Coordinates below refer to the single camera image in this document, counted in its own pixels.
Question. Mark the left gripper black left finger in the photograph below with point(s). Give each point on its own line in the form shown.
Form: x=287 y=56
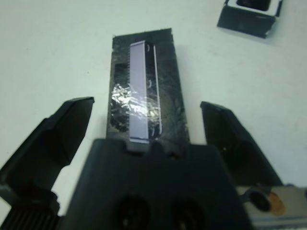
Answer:
x=43 y=148

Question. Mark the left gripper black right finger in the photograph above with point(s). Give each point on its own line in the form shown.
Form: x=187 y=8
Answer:
x=235 y=148

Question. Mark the black box base white insert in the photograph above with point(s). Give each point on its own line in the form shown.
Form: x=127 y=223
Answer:
x=244 y=24

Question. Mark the black box lid with label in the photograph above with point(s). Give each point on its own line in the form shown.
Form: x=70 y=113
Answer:
x=168 y=95

